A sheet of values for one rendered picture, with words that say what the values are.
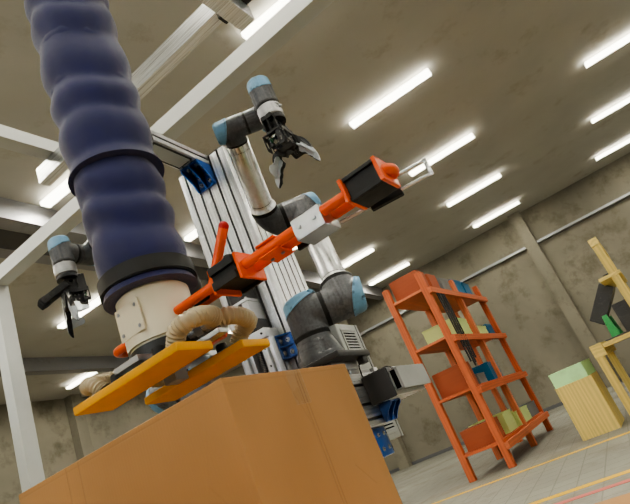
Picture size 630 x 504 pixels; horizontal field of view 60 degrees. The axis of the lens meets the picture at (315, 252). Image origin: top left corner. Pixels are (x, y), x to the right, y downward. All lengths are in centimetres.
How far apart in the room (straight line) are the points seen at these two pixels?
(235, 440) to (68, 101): 99
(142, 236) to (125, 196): 12
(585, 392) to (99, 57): 604
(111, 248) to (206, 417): 53
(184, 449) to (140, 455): 11
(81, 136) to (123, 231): 28
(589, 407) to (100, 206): 603
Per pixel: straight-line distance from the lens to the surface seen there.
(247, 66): 361
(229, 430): 89
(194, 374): 130
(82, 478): 117
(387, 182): 98
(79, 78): 157
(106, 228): 134
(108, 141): 144
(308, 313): 168
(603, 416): 678
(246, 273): 111
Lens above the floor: 76
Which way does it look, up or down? 21 degrees up
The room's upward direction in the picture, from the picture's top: 23 degrees counter-clockwise
